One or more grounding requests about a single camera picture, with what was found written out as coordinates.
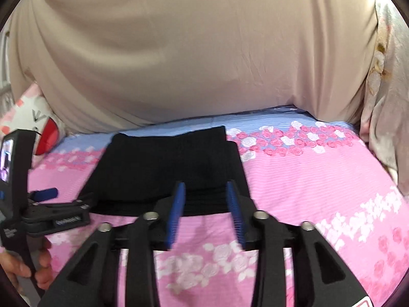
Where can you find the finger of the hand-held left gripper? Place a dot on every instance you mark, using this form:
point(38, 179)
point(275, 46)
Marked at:
point(46, 194)
point(68, 205)

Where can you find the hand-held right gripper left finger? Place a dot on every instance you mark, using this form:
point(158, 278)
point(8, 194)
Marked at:
point(177, 211)

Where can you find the white cat face pillow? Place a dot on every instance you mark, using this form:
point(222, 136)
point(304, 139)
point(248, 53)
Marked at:
point(30, 112)

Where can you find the person's left hand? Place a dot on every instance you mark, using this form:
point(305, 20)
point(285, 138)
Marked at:
point(43, 262)

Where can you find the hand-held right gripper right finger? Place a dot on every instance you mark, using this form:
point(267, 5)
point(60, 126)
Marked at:
point(235, 211)

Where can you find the black pants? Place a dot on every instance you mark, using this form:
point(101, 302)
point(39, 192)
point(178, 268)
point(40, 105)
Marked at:
point(175, 160)

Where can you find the white satin curtain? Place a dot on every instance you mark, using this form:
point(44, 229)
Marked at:
point(4, 97)

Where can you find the pink floral bedsheet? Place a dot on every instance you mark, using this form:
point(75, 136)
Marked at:
point(303, 182)

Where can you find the grey floral blanket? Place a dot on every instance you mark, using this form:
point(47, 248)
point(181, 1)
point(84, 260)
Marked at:
point(389, 102)

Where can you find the beige duvet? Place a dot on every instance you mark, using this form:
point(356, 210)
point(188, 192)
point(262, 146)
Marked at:
point(198, 54)

